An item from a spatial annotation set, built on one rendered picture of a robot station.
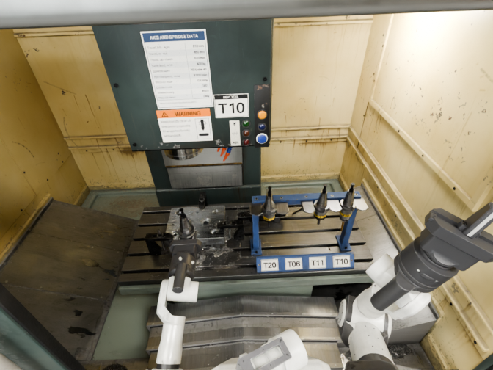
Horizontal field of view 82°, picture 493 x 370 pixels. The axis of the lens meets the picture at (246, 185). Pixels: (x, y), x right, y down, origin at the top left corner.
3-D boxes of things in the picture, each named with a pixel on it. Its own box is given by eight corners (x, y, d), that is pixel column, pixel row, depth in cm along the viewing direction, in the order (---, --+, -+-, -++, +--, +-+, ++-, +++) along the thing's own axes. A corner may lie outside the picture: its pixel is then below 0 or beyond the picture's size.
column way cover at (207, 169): (244, 186, 182) (240, 110, 150) (169, 190, 181) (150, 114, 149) (244, 182, 186) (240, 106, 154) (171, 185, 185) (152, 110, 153)
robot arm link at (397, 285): (451, 274, 57) (415, 299, 65) (406, 234, 63) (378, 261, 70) (427, 302, 51) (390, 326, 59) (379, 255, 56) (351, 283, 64)
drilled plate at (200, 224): (224, 244, 141) (224, 237, 138) (165, 247, 140) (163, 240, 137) (225, 211, 159) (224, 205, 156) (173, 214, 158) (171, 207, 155)
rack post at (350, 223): (351, 250, 140) (365, 206, 122) (340, 251, 140) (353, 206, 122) (345, 235, 148) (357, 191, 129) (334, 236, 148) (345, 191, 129)
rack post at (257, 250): (262, 255, 140) (262, 211, 121) (251, 255, 140) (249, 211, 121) (260, 239, 147) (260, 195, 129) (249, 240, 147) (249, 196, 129)
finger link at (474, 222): (497, 213, 44) (467, 236, 48) (495, 201, 46) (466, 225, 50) (487, 208, 44) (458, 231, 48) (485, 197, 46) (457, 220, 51)
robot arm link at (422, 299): (438, 294, 58) (411, 307, 69) (401, 259, 62) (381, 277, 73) (417, 314, 56) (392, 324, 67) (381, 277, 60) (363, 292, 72)
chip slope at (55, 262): (128, 360, 130) (109, 333, 114) (-20, 368, 130) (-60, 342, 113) (164, 220, 200) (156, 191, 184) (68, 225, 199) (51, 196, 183)
